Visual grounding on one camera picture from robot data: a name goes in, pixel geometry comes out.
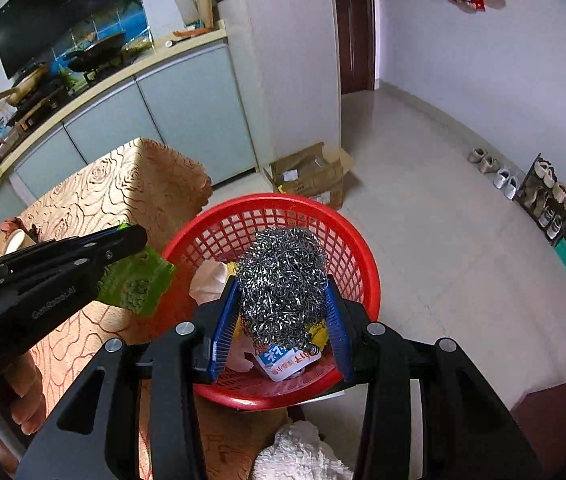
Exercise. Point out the green pea snack packet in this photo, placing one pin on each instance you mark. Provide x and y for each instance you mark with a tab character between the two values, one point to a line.
138	285

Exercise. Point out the blue white snack packet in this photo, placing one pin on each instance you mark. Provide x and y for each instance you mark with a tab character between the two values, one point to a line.
288	362

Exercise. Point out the black shoe rack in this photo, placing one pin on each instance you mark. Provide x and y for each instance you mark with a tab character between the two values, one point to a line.
548	195

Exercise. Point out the blue backsplash picture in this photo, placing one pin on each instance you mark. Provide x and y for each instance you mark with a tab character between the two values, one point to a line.
133	25

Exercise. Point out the red plastic basket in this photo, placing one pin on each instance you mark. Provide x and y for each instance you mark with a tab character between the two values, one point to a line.
363	280

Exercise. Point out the dark wooden door frame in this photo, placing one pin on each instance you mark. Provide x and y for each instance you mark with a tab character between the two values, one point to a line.
353	25

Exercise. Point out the cardboard box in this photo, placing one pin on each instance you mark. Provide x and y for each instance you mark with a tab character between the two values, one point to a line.
313	177

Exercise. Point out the black range hood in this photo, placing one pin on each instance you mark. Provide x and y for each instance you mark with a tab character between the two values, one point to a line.
58	5

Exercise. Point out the gas stove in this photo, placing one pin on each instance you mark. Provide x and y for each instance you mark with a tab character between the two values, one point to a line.
48	97

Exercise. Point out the white shoe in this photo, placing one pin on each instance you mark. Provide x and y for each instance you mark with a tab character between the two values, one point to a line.
511	187
502	178

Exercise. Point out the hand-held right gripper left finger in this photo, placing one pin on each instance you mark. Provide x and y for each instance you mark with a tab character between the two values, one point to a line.
225	332

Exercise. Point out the beige slipper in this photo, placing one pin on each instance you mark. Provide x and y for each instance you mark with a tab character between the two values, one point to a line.
488	163
476	155

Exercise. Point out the white fluffy towel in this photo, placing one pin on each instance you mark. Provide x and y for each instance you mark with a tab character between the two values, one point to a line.
298	455

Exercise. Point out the brown paper cup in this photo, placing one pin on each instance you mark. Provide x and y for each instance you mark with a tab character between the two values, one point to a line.
15	243

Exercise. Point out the brown crumpled pouch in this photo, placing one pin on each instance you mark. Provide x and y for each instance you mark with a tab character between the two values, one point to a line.
13	224

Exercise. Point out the steel wool scourer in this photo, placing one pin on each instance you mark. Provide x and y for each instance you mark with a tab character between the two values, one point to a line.
283	285

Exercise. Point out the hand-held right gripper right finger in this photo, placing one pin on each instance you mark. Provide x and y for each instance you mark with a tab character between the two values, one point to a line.
340	332

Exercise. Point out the kitchen counter cabinets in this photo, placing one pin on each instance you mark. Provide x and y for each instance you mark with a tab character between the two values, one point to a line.
188	110

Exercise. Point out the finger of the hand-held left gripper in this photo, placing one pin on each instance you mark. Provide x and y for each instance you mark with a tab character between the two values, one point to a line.
90	275
113	242

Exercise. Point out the black wok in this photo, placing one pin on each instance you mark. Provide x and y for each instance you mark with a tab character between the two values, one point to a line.
98	50

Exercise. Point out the golden frying pan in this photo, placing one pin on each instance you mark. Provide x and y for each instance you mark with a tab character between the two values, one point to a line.
25	87

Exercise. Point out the person's left hand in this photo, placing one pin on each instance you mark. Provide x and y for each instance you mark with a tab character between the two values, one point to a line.
28	395

